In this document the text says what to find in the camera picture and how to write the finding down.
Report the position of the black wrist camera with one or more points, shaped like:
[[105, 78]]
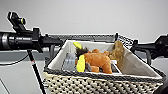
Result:
[[16, 21]]

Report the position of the grey round tin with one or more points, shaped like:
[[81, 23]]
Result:
[[70, 61]]

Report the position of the pale basket with dark spots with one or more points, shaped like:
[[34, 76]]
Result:
[[100, 85]]

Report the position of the orange plush toy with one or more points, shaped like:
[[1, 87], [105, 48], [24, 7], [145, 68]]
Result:
[[96, 60]]

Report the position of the yellow plush piece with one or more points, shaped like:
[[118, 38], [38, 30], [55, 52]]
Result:
[[80, 65]]

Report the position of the tan plush animal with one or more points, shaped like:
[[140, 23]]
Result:
[[117, 51]]

